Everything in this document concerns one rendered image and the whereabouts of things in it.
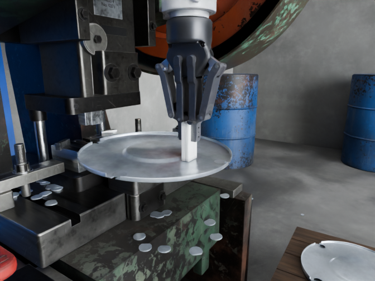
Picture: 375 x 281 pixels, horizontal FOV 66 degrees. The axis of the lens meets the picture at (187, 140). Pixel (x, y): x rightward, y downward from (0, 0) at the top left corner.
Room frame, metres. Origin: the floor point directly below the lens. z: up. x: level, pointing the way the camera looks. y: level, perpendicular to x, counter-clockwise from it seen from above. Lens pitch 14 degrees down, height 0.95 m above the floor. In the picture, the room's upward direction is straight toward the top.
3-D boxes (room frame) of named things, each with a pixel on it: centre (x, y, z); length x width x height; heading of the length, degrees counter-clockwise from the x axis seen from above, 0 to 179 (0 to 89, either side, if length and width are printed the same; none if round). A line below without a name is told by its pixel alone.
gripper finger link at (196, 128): (0.49, -0.02, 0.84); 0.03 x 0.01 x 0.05; 58
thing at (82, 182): (0.65, 0.23, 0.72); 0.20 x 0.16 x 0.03; 147
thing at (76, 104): (0.65, 0.23, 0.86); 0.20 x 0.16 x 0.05; 147
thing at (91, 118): (0.64, 0.22, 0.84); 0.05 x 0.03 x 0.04; 147
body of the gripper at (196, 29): (0.50, 0.00, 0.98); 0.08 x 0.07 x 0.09; 58
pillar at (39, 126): (0.61, 0.32, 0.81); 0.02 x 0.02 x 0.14
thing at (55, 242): (0.65, 0.22, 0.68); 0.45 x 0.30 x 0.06; 147
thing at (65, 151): (0.64, 0.22, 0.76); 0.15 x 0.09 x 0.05; 147
